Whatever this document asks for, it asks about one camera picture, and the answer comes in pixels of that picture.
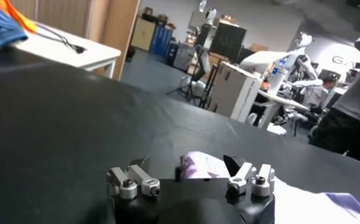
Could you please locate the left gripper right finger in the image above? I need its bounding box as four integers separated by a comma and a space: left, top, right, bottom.
223, 154, 276, 198

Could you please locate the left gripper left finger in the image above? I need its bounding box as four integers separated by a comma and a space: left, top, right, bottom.
106, 155, 161, 200

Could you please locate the lavender t-shirt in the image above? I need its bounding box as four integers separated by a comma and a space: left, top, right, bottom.
179, 151, 360, 224

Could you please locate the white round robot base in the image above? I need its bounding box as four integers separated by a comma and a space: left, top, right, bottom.
181, 75, 206, 95

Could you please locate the white rolling side table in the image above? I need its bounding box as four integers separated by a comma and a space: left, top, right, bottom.
252, 88, 311, 130

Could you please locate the tall white cardboard box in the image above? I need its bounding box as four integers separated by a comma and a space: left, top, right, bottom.
208, 61, 263, 122

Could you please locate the black plastic table cover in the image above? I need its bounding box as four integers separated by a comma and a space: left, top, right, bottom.
0, 45, 360, 224

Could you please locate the seated person white shirt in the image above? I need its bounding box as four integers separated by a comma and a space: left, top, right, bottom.
306, 74, 341, 115

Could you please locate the clear water bottle blue cap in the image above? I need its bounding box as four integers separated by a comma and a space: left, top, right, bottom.
270, 57, 288, 77

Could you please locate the person in grey t-shirt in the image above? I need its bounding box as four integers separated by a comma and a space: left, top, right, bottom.
309, 24, 360, 165

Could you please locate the white curved sheet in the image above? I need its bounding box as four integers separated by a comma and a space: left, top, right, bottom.
239, 50, 290, 69

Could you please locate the black monitor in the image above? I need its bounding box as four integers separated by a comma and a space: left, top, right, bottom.
210, 21, 248, 63

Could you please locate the blue storage cabinet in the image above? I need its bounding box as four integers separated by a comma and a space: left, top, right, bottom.
150, 24, 174, 57

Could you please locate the white humanoid robot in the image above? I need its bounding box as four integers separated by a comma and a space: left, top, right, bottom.
284, 32, 323, 92

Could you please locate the beige cabinet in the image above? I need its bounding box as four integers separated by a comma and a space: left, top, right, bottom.
130, 16, 156, 51

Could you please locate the wooden folding screen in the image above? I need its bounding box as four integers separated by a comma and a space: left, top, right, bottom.
10, 0, 141, 82

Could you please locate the orange garment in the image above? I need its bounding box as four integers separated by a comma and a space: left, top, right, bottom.
0, 0, 38, 33

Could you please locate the blue striped garment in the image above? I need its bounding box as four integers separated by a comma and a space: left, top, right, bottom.
0, 4, 29, 52

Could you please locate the thick black cable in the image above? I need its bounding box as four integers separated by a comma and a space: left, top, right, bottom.
35, 24, 86, 55

